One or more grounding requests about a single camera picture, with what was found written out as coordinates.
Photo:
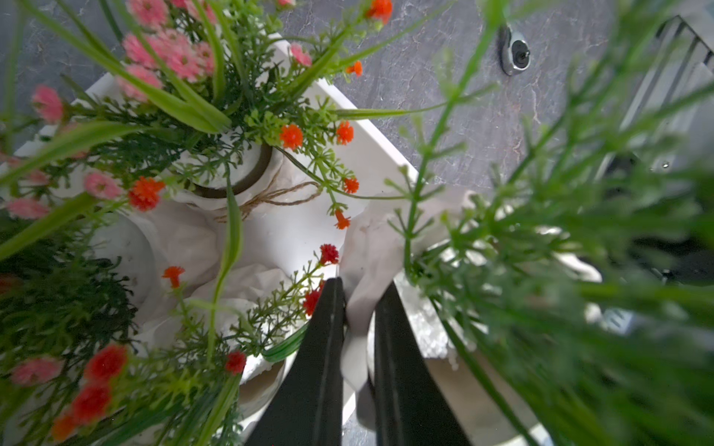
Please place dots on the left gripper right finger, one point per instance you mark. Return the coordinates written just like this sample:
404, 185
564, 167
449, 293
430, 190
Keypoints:
411, 410

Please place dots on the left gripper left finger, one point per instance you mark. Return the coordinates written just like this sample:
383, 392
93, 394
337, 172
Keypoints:
307, 409

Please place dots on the ribbed pot plant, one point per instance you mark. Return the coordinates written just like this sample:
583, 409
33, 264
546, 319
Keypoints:
184, 368

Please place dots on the white rectangular storage tray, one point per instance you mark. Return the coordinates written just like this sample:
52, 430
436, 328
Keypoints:
276, 218

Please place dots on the pot orange flowers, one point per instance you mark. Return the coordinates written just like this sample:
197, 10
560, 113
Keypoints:
544, 278

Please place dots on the twine pot pink flowers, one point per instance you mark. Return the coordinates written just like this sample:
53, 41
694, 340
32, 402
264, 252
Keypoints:
202, 89

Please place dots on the green handled ratchet wrench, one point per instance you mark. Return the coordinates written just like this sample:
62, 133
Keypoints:
515, 53

